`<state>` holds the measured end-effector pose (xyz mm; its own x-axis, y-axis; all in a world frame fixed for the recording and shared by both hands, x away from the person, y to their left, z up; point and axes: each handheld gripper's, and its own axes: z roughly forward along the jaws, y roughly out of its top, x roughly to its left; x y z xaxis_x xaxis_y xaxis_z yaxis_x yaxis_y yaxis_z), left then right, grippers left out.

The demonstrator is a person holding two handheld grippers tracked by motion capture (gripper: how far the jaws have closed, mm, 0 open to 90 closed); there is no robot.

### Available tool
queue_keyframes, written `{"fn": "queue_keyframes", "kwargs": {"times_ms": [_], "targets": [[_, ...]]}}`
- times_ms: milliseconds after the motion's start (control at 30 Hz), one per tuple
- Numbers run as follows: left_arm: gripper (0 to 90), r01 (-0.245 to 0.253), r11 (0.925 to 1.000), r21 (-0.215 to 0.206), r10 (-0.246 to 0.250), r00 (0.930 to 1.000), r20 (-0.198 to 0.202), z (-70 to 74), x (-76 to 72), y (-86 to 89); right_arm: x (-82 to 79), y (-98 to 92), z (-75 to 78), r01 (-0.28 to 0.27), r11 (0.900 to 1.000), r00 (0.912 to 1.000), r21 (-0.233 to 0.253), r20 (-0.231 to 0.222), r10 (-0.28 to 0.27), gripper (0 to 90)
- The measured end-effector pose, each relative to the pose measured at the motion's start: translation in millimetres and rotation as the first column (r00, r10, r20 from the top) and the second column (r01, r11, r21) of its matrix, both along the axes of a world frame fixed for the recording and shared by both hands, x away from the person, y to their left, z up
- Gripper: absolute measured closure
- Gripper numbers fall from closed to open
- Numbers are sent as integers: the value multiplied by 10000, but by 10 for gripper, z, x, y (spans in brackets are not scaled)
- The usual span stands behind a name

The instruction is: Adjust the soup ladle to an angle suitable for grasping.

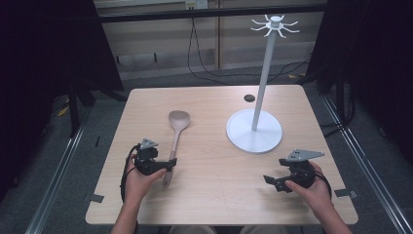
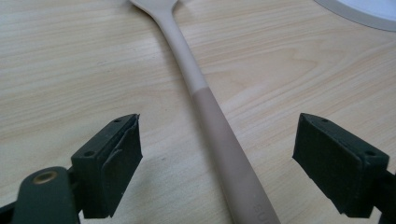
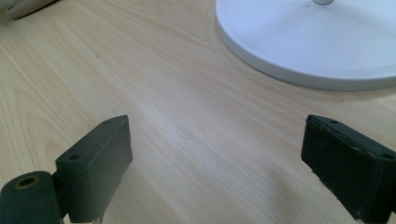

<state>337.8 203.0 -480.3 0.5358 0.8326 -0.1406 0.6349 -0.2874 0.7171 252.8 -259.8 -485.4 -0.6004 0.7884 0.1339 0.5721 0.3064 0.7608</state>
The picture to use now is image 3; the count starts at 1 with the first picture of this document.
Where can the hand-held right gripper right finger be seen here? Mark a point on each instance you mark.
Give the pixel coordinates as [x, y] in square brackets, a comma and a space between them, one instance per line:
[351, 168]

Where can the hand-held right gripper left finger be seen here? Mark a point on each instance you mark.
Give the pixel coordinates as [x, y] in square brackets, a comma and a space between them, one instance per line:
[93, 168]

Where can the white round lamp base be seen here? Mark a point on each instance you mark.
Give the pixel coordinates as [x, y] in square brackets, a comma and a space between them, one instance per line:
[308, 43]

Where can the pale beige object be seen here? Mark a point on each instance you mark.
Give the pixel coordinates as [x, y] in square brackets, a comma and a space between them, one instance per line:
[21, 6]

